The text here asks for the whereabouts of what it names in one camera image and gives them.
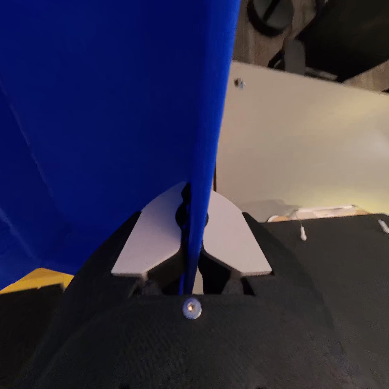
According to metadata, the yellow plastic box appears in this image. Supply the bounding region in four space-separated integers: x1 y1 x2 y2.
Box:
0 267 75 294

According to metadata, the blue plastic box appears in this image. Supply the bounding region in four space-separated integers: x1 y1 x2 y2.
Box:
0 0 242 297

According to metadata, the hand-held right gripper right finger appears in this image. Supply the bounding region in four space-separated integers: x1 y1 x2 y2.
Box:
201 190 273 277

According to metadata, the black office chair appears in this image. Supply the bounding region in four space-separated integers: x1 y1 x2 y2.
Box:
246 0 389 92

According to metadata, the black mat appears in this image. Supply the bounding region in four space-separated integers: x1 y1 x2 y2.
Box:
261 213 389 389

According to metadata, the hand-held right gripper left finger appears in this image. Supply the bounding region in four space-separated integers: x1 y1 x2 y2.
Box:
111 181 191 278

